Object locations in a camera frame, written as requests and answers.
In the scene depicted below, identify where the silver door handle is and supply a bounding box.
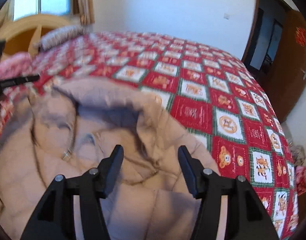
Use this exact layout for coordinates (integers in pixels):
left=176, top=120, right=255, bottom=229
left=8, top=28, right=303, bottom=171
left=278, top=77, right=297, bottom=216
left=301, top=69, right=306, bottom=80

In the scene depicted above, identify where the right beige floral curtain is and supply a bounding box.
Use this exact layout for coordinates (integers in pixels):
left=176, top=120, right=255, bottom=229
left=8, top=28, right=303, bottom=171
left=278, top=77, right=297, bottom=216
left=77, top=0, right=95, bottom=25

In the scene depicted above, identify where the pink folded blanket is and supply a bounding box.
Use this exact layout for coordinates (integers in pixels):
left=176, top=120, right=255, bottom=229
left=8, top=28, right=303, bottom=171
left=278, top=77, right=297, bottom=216
left=0, top=52, right=33, bottom=80

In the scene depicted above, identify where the cream wooden headboard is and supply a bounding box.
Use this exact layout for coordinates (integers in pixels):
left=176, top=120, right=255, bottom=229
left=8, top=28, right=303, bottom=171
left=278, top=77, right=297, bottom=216
left=0, top=14, right=78, bottom=60

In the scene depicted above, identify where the red floral bag on floor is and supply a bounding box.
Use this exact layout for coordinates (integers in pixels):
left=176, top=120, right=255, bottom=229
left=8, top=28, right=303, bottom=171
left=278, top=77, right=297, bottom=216
left=295, top=166, right=306, bottom=196

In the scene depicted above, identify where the striped pillow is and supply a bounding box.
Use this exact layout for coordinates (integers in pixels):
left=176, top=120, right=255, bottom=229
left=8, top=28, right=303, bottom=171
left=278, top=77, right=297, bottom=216
left=33, top=25, right=88, bottom=51

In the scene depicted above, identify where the red patchwork bear bedspread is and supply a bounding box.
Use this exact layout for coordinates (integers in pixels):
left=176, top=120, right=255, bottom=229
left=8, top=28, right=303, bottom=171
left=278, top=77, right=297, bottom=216
left=0, top=33, right=298, bottom=239

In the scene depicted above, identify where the red paper door decoration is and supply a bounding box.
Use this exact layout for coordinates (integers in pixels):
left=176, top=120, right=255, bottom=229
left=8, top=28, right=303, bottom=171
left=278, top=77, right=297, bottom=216
left=295, top=27, right=306, bottom=47

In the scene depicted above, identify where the lilac quilted puffer jacket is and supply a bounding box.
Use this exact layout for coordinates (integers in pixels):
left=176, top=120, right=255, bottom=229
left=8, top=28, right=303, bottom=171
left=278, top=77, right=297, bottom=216
left=0, top=77, right=218, bottom=239

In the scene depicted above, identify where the brown wooden door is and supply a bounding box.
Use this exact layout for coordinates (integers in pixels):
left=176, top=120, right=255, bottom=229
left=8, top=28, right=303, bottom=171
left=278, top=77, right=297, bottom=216
left=262, top=10, right=306, bottom=122

